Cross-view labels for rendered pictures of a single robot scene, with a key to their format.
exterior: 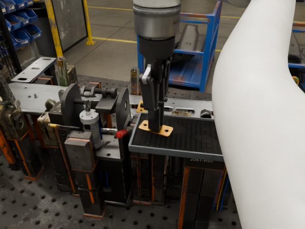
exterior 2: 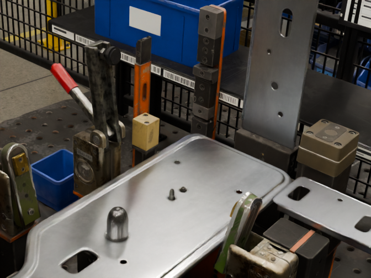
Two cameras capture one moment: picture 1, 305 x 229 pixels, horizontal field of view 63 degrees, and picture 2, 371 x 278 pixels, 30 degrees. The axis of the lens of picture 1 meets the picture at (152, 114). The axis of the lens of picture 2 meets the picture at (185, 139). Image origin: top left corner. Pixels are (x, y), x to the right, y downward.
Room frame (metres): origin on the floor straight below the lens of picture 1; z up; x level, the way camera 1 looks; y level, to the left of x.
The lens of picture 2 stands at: (1.33, -0.29, 1.65)
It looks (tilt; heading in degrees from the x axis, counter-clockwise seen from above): 31 degrees down; 117
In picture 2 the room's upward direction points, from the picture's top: 4 degrees clockwise
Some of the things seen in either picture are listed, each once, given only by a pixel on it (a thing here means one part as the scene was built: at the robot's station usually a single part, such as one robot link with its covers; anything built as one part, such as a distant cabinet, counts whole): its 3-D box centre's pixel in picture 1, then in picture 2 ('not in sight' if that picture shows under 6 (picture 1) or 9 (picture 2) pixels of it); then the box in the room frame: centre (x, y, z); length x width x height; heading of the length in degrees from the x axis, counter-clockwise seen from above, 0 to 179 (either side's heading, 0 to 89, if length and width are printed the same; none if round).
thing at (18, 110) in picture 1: (22, 145); (97, 217); (0.74, 0.53, 0.88); 0.07 x 0.06 x 0.35; 171
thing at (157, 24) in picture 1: (156, 19); not in sight; (0.50, -0.01, 1.43); 0.09 x 0.09 x 0.06
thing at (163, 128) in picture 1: (155, 126); not in sight; (0.50, -0.01, 1.17); 0.08 x 0.04 x 0.01; 66
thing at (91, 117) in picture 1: (104, 149); not in sight; (0.65, 0.17, 0.94); 0.18 x 0.13 x 0.49; 81
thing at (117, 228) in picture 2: (62, 96); (117, 225); (0.89, 0.38, 1.02); 0.03 x 0.03 x 0.07
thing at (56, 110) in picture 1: (72, 154); not in sight; (0.66, 0.30, 0.91); 0.07 x 0.05 x 0.42; 171
